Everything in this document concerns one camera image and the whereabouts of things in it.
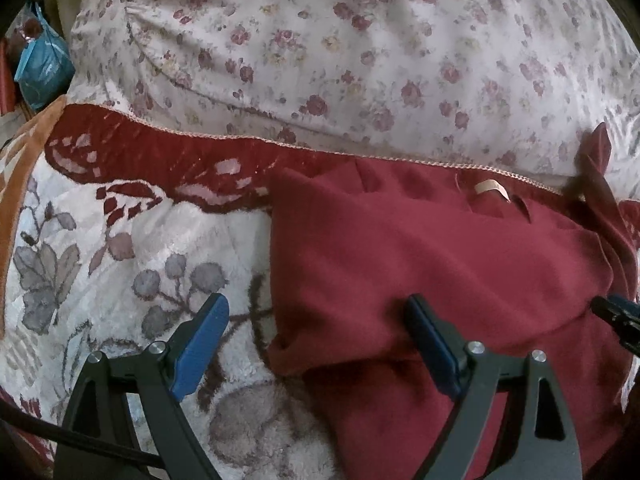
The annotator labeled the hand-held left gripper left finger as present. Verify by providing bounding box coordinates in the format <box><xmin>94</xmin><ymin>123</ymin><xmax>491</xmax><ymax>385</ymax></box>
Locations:
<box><xmin>54</xmin><ymin>292</ymin><xmax>231</xmax><ymax>480</ymax></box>

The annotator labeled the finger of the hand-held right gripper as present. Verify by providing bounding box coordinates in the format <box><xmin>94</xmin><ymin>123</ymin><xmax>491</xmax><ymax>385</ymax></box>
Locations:
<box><xmin>590</xmin><ymin>294</ymin><xmax>640</xmax><ymax>357</ymax></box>

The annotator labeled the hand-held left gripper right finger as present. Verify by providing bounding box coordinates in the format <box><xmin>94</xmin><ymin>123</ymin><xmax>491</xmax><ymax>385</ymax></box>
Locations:
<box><xmin>404</xmin><ymin>294</ymin><xmax>584</xmax><ymax>480</ymax></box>

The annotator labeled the red garment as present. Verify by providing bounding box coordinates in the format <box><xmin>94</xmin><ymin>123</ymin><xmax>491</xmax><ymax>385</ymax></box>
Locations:
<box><xmin>265</xmin><ymin>122</ymin><xmax>640</xmax><ymax>480</ymax></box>

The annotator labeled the red and white floral blanket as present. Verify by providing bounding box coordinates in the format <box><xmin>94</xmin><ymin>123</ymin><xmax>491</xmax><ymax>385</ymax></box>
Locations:
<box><xmin>0</xmin><ymin>95</ymin><xmax>563</xmax><ymax>480</ymax></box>

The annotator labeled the white floral quilt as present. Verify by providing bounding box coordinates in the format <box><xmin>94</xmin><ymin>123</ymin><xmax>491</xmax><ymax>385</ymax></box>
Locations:
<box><xmin>65</xmin><ymin>0</ymin><xmax>640</xmax><ymax>197</ymax></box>

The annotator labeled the blue plastic bag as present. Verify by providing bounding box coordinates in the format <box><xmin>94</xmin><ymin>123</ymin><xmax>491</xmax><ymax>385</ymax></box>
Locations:
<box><xmin>14</xmin><ymin>2</ymin><xmax>76</xmax><ymax>109</ymax></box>

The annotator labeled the black cable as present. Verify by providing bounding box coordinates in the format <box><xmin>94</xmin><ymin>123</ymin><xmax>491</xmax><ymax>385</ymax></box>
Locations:
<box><xmin>0</xmin><ymin>389</ymin><xmax>157</xmax><ymax>467</ymax></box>

